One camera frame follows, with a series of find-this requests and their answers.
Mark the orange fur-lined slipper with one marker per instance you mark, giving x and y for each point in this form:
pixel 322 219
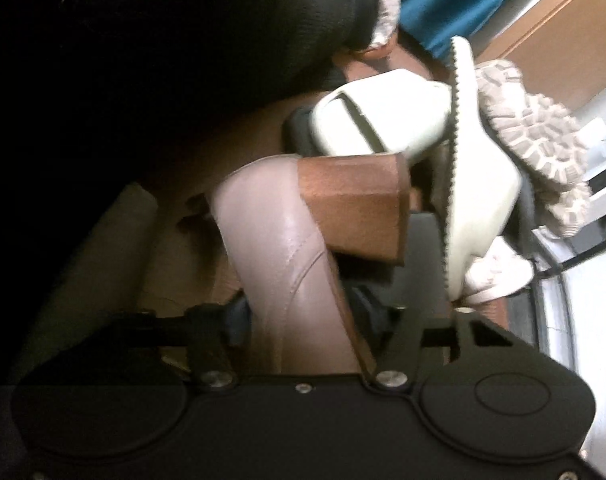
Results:
pixel 378 15

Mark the cream slide sandal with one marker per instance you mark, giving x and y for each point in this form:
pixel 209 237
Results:
pixel 478 180
pixel 383 110

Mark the pink boot with brown heel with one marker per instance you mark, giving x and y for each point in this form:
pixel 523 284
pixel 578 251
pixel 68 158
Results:
pixel 293 260

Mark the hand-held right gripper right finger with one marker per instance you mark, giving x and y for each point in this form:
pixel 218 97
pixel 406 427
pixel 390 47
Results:
pixel 375 312

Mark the black sock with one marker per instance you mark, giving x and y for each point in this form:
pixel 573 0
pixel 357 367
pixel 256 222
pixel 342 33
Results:
pixel 360 15

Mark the black ribbed pants leg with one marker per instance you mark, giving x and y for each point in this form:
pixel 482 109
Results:
pixel 148 60

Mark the wooden door panel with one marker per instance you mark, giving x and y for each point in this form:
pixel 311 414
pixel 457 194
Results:
pixel 553 35

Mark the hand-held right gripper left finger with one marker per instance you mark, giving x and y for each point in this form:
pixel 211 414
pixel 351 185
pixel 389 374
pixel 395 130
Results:
pixel 233 312

